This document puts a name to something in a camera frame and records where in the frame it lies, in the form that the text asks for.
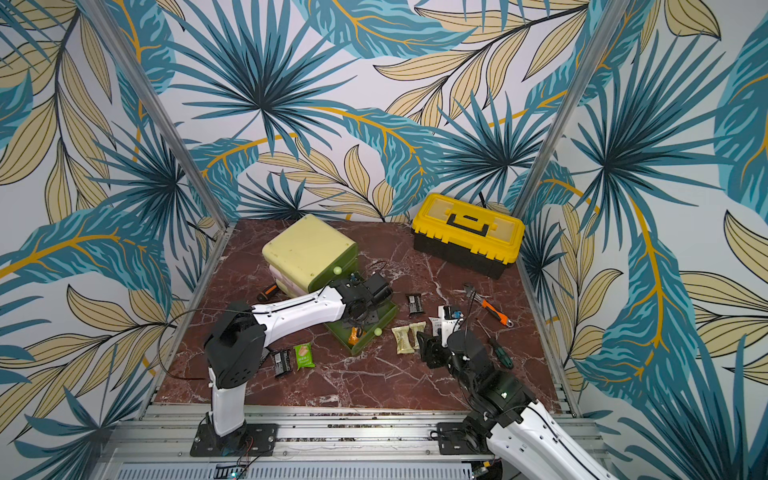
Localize cream cookie packet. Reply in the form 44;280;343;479
391;326;415;355
409;322;428;351

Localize green drawer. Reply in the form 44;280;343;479
307;256;359;293

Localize black cookie packet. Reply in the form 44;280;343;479
406;293;425;316
271;350;293;378

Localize green cookie packet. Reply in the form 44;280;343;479
294;343;315;370

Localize orange cookie packet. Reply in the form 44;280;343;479
347;327;363;346

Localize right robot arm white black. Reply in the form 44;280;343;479
416;329;615;479

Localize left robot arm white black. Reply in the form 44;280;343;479
204;273;392;439

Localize light green drawer cabinet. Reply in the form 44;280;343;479
262;215;359;297

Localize black orange screwdriver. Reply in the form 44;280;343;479
257;283;279;303

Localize yellow black toolbox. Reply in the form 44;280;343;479
411;193;525;280

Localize green handled screwdriver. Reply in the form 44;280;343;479
488;337;514;370

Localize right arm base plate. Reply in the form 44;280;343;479
429;422;491;455

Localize aluminium front rail frame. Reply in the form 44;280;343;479
89;405;619;480

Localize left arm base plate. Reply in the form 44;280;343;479
190;413;279;457

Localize left metal corner post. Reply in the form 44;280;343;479
80;0;229;230

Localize metal corner post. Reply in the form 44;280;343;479
80;0;229;230
512;1;628;219

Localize right metal corner post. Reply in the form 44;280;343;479
512;1;628;219

